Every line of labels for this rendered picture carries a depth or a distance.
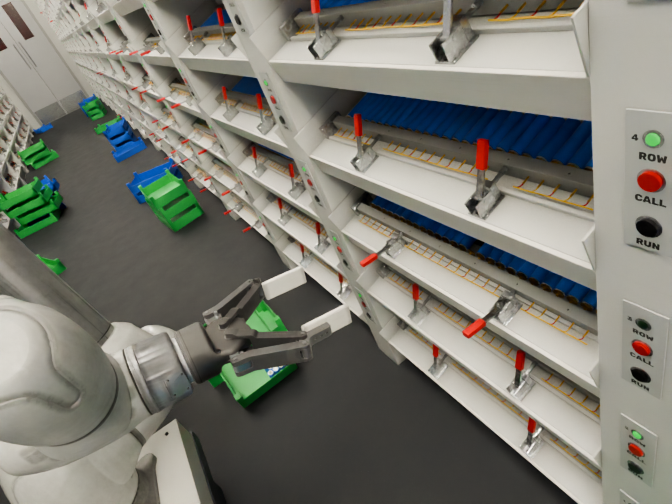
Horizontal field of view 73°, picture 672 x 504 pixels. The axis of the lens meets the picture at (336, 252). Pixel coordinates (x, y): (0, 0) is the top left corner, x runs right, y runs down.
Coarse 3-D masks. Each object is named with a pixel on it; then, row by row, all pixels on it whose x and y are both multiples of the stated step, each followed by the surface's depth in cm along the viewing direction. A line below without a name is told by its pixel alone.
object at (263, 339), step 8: (232, 328) 60; (232, 336) 59; (240, 336) 58; (248, 336) 58; (256, 336) 58; (264, 336) 58; (272, 336) 58; (280, 336) 58; (288, 336) 57; (296, 336) 57; (304, 336) 57; (256, 344) 59; (264, 344) 58; (272, 344) 58; (280, 344) 58
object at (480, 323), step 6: (498, 306) 65; (492, 312) 66; (498, 312) 65; (486, 318) 65; (492, 318) 65; (474, 324) 64; (480, 324) 64; (468, 330) 64; (474, 330) 64; (468, 336) 63
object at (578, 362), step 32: (352, 192) 100; (352, 224) 101; (384, 256) 89; (416, 256) 84; (448, 288) 76; (480, 288) 72; (512, 320) 66; (544, 320) 63; (544, 352) 61; (576, 352) 58
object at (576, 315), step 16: (368, 208) 97; (384, 224) 92; (400, 224) 88; (416, 240) 84; (432, 240) 81; (432, 256) 80; (448, 256) 77; (464, 256) 75; (480, 272) 71; (496, 272) 69; (496, 288) 69; (512, 288) 66; (528, 288) 65; (544, 304) 62; (560, 304) 61; (576, 320) 58; (592, 320) 57
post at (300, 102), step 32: (224, 0) 81; (256, 0) 76; (256, 64) 86; (288, 96) 85; (320, 96) 88; (320, 192) 98; (352, 256) 107; (352, 288) 122; (384, 320) 120; (384, 352) 134
